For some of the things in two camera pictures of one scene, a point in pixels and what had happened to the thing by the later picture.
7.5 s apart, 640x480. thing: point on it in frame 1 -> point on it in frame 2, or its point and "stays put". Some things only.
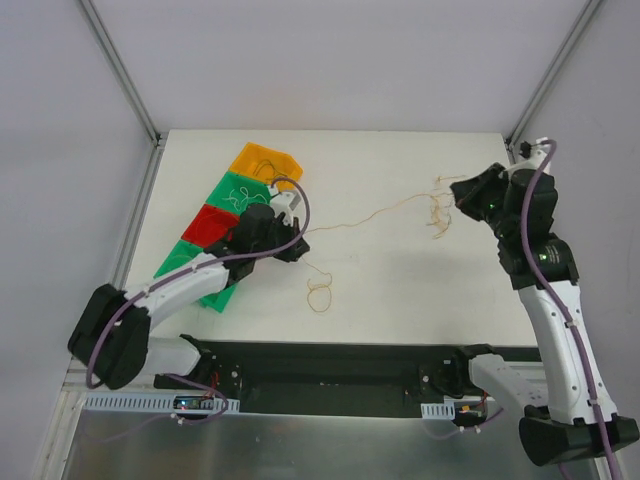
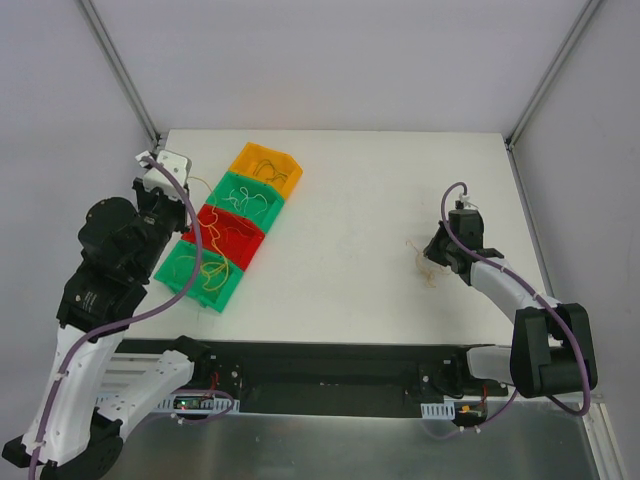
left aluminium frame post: [158, 139] stays put
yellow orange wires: [319, 294] -> [428, 272]
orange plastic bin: [266, 165] stays put
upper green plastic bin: [236, 192] stays put
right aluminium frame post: [585, 18] stays put
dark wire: [267, 162] stays put
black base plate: [337, 378] stays put
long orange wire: [206, 217] -> [211, 228]
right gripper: [480, 191] -> [441, 248]
